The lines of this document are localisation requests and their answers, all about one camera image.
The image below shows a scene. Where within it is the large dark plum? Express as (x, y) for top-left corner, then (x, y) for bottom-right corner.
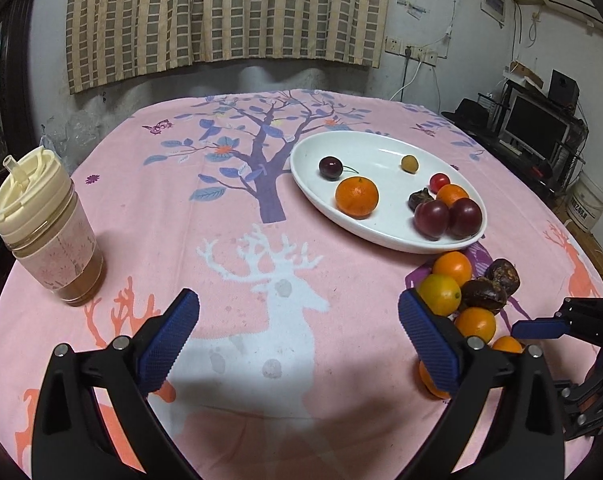
(413, 200), (449, 240)

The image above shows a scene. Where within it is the large front tangerine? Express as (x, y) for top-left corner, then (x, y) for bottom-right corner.
(334, 177), (379, 219)

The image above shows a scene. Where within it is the dark cherry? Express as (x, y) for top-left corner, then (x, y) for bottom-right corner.
(318, 156), (344, 181)

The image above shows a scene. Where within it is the small dark mangosteen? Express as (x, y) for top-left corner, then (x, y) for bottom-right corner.
(408, 188), (434, 211)

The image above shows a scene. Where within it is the red cherry tomato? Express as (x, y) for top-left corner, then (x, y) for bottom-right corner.
(428, 172), (450, 194)

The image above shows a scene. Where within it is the large mangosteen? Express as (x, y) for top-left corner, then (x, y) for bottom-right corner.
(484, 258), (521, 296)

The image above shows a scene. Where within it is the dark passion fruit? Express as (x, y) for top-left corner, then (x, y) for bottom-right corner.
(460, 278), (507, 314)

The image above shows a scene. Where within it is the yellow orange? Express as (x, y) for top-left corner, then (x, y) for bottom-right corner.
(416, 274), (462, 316)
(454, 307), (497, 344)

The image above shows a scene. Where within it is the middle small orange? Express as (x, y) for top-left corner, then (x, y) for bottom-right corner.
(431, 252), (473, 286)

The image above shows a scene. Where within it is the white plastic bucket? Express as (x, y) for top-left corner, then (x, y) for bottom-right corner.
(566, 170), (603, 232)

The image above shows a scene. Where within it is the right orange tangerine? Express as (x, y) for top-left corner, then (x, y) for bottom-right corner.
(436, 183), (469, 208)

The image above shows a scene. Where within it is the white oval plate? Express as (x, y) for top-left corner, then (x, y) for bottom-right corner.
(290, 130), (488, 255)

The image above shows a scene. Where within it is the computer monitor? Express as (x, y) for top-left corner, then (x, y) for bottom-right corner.
(500, 91), (569, 162)

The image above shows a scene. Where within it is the black hat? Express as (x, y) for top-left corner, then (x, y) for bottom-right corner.
(441, 98), (489, 130)

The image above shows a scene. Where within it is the cream lidded drink cup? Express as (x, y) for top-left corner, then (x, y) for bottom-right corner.
(0, 146), (105, 306)

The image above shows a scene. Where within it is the pink deer tablecloth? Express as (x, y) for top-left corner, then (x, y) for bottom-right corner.
(0, 90), (603, 479)

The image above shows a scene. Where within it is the black speaker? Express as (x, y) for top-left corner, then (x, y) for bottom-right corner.
(548, 70), (580, 115)

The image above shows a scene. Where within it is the striped beige curtain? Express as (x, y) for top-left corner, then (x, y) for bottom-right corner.
(66, 0), (389, 94)

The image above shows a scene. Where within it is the wall power strip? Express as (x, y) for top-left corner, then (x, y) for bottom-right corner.
(384, 36), (439, 66)

